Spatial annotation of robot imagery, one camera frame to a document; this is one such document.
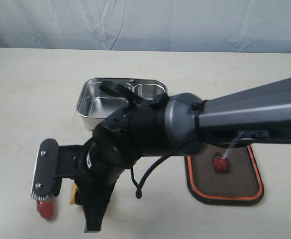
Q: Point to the stainless steel lunch box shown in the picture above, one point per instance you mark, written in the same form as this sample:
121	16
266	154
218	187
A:
94	105

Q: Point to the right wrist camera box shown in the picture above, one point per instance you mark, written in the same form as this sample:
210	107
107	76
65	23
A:
45	183

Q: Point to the red toy sausage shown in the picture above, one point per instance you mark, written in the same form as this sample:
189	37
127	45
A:
46	209

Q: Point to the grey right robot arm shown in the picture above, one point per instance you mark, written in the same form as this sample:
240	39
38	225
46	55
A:
179	125

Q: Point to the dark transparent lunch box lid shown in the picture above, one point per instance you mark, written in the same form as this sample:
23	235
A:
234	181

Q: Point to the yellow toy cheese wedge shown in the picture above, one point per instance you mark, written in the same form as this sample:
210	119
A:
74	195

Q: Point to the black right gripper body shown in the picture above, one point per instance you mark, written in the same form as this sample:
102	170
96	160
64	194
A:
118	142

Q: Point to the blue wrinkled backdrop cloth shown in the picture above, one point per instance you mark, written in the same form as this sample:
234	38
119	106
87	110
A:
262	26

